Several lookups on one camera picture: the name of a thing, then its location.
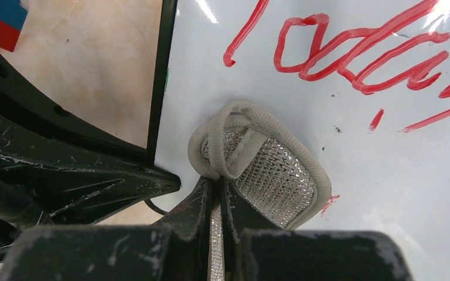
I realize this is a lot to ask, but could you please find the red and blue toy brick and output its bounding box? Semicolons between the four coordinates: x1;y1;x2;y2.
0;0;28;52

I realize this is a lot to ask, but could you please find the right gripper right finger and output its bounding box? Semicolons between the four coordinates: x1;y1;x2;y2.
221;179;413;280

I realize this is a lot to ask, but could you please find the small whiteboard with black frame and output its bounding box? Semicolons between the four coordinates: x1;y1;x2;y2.
155;1;450;280

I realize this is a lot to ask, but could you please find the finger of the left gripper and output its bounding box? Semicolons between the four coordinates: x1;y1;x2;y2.
0;54;181;224

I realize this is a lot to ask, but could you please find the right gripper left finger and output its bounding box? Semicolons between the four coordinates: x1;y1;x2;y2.
0;177;213;280

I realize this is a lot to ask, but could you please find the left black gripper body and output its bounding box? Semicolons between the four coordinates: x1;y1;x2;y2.
0;161;54;263

